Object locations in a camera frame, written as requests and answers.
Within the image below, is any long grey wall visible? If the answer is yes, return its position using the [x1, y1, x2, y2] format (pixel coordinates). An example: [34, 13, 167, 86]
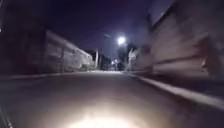
[0, 0, 95, 76]

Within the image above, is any pale pole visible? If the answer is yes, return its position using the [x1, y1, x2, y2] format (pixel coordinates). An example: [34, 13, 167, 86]
[95, 48, 100, 70]

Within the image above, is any grey asphalt road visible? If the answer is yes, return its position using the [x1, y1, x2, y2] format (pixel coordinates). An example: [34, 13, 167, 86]
[0, 70, 224, 128]

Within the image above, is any pale high wall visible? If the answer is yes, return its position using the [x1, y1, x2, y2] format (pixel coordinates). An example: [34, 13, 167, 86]
[132, 0, 224, 80]

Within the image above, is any street lamp on pole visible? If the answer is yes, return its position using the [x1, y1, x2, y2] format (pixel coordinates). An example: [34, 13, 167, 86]
[116, 35, 128, 71]

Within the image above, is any pale concrete kerb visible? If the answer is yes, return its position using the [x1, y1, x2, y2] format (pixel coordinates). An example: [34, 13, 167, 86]
[127, 72, 224, 112]

